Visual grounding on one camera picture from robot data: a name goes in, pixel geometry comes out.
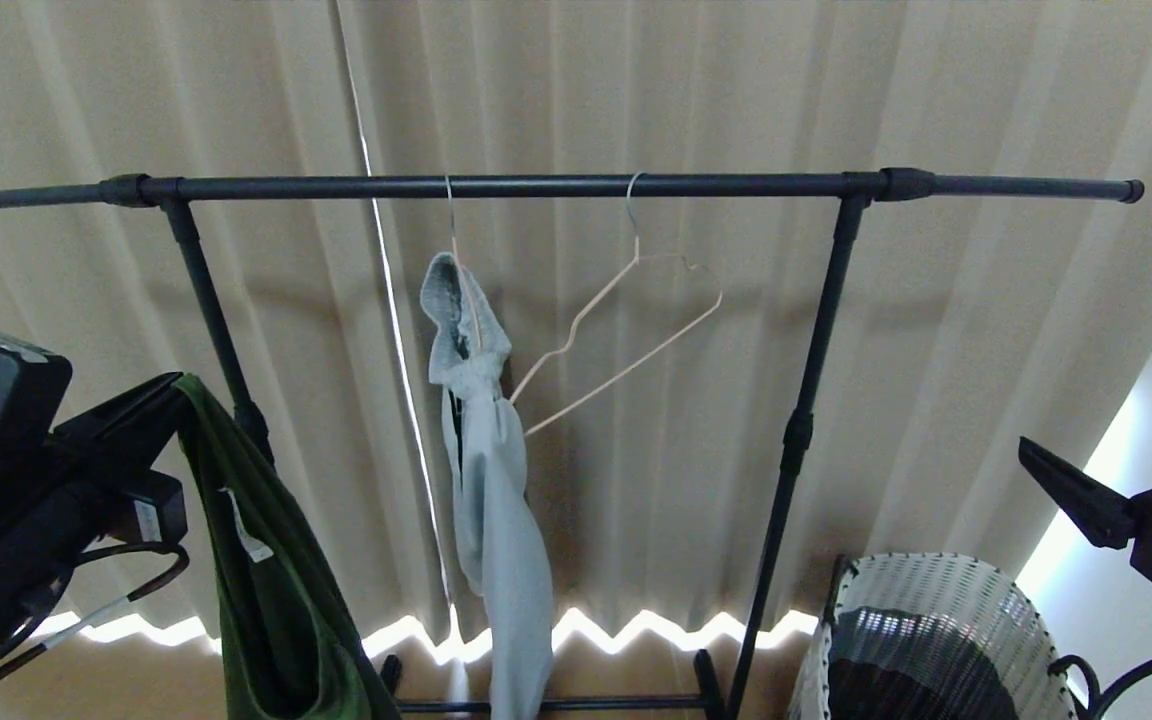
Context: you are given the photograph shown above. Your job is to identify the black clothes rack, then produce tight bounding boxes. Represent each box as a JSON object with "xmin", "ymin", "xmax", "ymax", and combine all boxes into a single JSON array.
[{"xmin": 0, "ymin": 168, "xmax": 1145, "ymax": 720}]

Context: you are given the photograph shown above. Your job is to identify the pale grey shorts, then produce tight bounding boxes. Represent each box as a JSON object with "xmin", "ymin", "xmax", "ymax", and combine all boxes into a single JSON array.
[{"xmin": 420, "ymin": 252, "xmax": 555, "ymax": 720}]

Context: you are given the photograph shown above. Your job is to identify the green printed shirt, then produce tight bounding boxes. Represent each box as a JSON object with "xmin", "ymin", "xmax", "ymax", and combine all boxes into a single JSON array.
[{"xmin": 173, "ymin": 374, "xmax": 402, "ymax": 720}]

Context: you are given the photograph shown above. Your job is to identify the pink clothes hanger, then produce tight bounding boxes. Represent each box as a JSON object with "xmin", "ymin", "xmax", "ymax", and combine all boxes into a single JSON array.
[
  {"xmin": 444, "ymin": 175, "xmax": 487, "ymax": 351},
  {"xmin": 508, "ymin": 172, "xmax": 724, "ymax": 438}
]

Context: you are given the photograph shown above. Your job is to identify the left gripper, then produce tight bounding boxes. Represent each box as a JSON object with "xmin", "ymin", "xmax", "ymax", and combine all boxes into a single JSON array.
[{"xmin": 0, "ymin": 440, "xmax": 189, "ymax": 571}]

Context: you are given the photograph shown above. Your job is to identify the white laundry basket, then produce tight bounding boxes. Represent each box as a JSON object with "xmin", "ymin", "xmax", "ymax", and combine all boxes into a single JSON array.
[{"xmin": 788, "ymin": 553, "xmax": 1102, "ymax": 720}]

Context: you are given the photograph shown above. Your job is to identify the black cable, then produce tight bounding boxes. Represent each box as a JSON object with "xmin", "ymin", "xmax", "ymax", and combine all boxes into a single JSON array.
[{"xmin": 1086, "ymin": 635, "xmax": 1152, "ymax": 720}]

